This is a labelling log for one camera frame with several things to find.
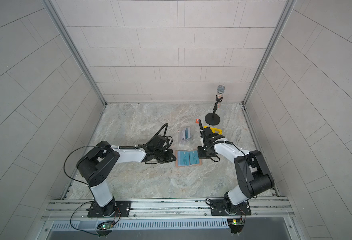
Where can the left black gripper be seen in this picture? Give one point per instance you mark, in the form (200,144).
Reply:
(169,159)

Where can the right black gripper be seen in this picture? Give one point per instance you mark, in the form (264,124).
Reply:
(201,155)

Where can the teal VIP card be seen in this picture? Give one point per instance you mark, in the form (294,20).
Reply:
(194,158)

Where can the brown leather card holder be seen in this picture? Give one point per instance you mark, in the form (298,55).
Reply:
(176,163)

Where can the clear acrylic card box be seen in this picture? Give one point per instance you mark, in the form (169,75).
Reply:
(185,134)

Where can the silver VIP card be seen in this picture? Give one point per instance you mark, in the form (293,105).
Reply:
(183,158)

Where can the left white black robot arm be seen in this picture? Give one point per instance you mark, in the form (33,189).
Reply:
(98,163)

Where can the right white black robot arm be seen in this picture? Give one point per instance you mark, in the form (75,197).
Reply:
(253,174)

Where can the yellow triangular plastic piece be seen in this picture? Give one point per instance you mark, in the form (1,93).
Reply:
(215,130)

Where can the perforated vent strip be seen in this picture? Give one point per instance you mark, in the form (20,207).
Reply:
(149,224)

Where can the right circuit board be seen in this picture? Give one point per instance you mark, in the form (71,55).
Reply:
(236,225)

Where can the left green circuit board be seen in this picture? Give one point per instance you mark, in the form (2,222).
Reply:
(105,225)

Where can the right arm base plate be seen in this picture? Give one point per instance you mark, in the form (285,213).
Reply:
(223,207)

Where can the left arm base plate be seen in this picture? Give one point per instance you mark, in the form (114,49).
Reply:
(113,209)

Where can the aluminium mounting rail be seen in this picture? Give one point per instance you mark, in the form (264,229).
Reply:
(192,208)

